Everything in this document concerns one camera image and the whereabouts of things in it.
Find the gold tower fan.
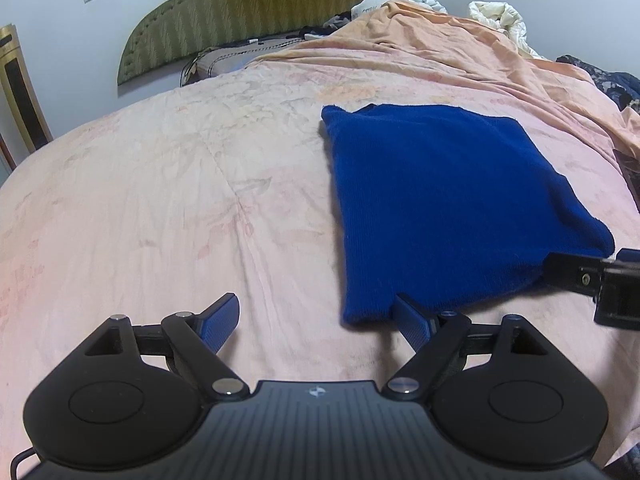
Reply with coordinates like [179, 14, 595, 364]
[0, 23, 55, 154]

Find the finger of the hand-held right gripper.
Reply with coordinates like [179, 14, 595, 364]
[542, 252, 609, 302]

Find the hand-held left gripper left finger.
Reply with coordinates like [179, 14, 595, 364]
[83, 292, 252, 402]

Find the peach floral bedspread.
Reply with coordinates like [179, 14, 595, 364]
[0, 0, 640, 480]

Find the dark clothes pile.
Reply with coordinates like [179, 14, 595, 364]
[322, 9, 359, 31]

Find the dark patterned cloth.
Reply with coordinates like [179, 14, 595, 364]
[555, 54, 640, 111]

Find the green padded headboard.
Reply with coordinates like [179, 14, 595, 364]
[117, 0, 429, 86]

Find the cream rolled quilt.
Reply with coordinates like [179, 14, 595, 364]
[467, 0, 544, 59]

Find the blue knitted sweater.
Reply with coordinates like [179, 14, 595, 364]
[320, 103, 616, 326]

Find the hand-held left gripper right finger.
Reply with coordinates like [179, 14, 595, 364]
[385, 293, 556, 402]

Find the grey striped pillow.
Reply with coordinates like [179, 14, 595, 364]
[180, 34, 307, 85]

